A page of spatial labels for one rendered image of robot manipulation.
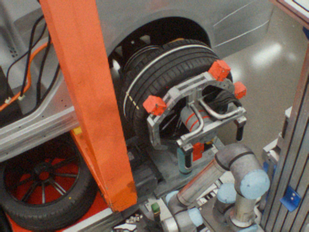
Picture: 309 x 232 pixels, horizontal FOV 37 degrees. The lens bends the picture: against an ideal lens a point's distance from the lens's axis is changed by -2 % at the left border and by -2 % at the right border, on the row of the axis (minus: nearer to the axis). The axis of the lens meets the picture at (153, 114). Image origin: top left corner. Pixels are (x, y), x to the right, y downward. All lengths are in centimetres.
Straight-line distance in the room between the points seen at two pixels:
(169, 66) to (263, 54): 186
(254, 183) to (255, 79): 232
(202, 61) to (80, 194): 109
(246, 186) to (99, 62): 73
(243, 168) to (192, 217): 30
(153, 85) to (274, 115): 155
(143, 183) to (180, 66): 86
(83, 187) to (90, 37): 140
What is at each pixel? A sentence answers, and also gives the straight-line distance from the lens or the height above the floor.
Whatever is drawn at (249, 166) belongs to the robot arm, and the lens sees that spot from 182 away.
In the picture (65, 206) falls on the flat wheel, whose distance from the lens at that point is 290.
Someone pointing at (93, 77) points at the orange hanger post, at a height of 166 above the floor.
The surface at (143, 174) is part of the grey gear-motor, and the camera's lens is 303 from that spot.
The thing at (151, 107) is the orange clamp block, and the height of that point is 110.
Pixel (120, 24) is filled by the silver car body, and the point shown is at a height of 139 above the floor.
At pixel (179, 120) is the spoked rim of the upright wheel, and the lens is 283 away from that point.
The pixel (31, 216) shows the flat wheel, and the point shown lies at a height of 50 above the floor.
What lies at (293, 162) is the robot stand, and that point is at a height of 144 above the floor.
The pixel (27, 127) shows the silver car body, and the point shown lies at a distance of 275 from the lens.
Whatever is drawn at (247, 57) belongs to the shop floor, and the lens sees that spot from 422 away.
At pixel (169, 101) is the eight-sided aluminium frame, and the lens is 248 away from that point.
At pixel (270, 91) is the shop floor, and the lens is 398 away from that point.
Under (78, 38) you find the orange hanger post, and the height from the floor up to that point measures 188.
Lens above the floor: 301
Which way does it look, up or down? 53 degrees down
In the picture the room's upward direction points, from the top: 7 degrees counter-clockwise
